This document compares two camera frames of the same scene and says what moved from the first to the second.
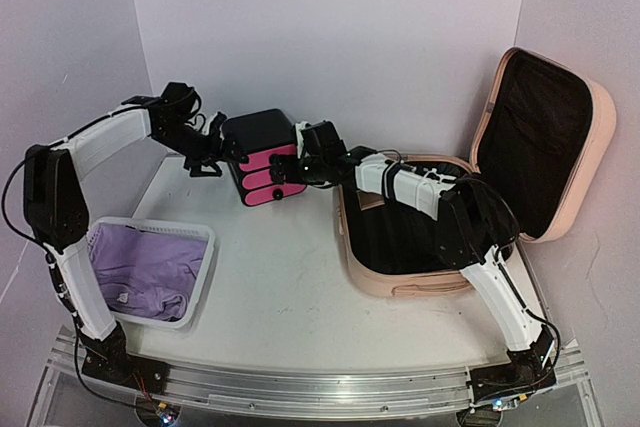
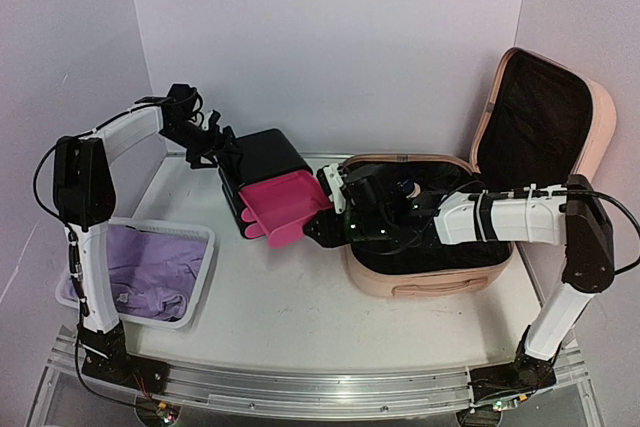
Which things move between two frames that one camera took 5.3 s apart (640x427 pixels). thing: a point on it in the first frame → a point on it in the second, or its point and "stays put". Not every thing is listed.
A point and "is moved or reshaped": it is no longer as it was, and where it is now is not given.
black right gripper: (283, 172) → (323, 222)
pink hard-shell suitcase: (543, 140) stays put
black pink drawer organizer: (260, 135) is moved or reshaped
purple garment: (147, 273) stays put
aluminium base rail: (322, 389) stays put
